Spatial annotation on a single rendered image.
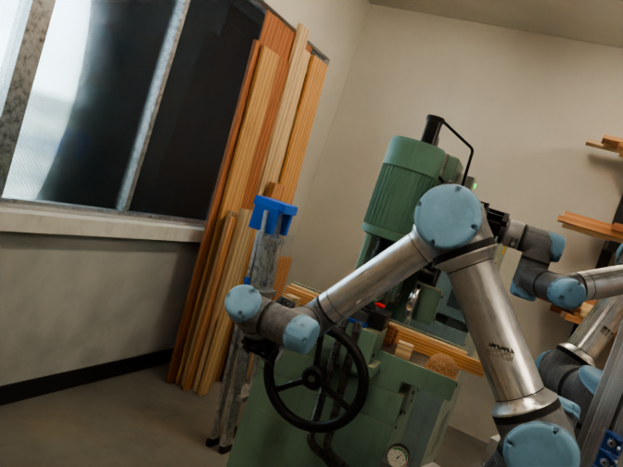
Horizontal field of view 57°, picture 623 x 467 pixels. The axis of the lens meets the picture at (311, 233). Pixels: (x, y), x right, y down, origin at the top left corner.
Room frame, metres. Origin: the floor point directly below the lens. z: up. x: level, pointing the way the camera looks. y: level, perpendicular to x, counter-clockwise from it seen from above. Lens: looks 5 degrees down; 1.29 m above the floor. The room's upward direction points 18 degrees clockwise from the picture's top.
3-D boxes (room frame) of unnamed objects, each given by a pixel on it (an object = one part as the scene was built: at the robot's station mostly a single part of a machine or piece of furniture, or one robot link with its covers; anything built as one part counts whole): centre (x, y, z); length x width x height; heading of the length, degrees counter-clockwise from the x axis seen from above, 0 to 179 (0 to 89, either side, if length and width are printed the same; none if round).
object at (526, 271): (1.52, -0.60, 1.22); 0.11 x 0.08 x 0.11; 16
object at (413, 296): (1.86, -0.39, 1.02); 0.12 x 0.03 x 0.12; 162
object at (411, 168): (1.78, -0.23, 1.35); 0.18 x 0.18 x 0.31
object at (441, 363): (1.61, -0.48, 0.92); 0.14 x 0.09 x 0.04; 162
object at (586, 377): (1.48, -0.84, 0.98); 0.13 x 0.12 x 0.14; 16
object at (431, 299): (1.91, -0.44, 1.02); 0.09 x 0.07 x 0.12; 72
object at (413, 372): (1.67, -0.23, 0.87); 0.61 x 0.30 x 0.06; 72
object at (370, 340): (1.58, -0.21, 0.91); 0.15 x 0.14 x 0.09; 72
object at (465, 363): (1.76, -0.29, 0.92); 0.67 x 0.02 x 0.04; 72
